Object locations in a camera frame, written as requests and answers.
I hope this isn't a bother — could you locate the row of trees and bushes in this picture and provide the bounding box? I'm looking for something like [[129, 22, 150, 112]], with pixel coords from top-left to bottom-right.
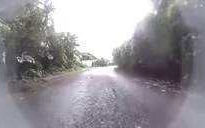
[[0, 0, 111, 83], [111, 0, 205, 84]]

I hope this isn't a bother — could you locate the building with dark roof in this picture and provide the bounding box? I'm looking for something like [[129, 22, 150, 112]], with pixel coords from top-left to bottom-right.
[[79, 52, 99, 68]]

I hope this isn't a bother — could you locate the grey asphalt road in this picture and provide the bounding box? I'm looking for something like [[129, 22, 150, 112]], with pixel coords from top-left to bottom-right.
[[0, 65, 205, 128]]

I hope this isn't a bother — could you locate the leaf litter verge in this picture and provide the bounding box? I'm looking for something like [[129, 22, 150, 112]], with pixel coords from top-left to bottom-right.
[[123, 71, 191, 98]]

